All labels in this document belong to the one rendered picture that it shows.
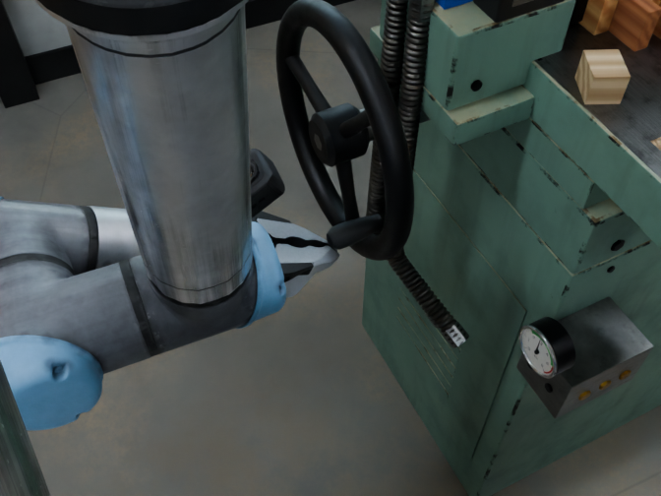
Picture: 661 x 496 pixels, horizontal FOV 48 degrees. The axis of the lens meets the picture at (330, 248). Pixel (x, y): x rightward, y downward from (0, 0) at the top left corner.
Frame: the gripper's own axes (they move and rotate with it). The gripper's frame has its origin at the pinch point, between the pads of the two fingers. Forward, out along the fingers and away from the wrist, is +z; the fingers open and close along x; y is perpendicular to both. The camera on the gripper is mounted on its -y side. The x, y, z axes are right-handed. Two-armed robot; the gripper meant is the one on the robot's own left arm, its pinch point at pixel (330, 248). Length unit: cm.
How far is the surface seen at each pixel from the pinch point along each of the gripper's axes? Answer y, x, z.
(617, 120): -23.6, 6.3, 17.1
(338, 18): -19.1, -10.8, -4.0
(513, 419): 25, 7, 43
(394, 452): 60, -10, 51
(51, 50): 64, -148, 9
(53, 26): 57, -148, 8
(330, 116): -8.6, -11.0, 0.7
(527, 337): 1.3, 11.2, 22.0
